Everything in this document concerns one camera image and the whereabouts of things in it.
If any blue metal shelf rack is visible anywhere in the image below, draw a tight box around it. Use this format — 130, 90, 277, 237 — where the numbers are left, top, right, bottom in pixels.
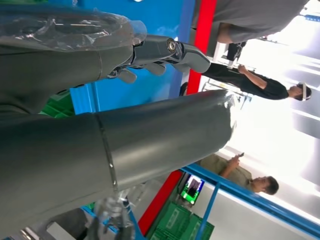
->
47, 0, 320, 240

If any red barrier belt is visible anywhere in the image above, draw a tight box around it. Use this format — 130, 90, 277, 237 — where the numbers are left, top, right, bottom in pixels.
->
186, 0, 217, 96
137, 170, 183, 237

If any lit monitor screen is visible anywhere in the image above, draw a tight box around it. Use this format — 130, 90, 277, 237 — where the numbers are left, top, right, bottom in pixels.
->
180, 174, 206, 206

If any green folded plastic crate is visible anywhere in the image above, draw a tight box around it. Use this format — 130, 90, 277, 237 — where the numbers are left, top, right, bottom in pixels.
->
149, 202, 191, 240
39, 90, 75, 119
183, 213, 216, 240

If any person holding phone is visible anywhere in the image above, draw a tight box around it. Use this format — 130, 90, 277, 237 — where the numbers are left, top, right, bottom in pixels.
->
197, 152, 280, 196

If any standing person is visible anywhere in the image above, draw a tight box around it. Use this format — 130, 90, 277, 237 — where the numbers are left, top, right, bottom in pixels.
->
202, 62, 312, 102

